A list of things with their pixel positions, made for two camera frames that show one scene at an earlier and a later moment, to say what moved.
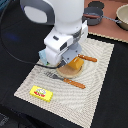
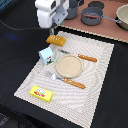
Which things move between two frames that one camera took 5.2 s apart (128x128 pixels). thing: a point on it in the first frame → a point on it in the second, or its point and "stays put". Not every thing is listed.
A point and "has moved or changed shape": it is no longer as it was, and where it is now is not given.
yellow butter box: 41,93 stays put
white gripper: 55,43 → 51,12
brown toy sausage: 90,16 stays put
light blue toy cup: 42,56 stays put
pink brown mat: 108,27 stays put
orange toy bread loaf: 76,63 has moved or changed shape
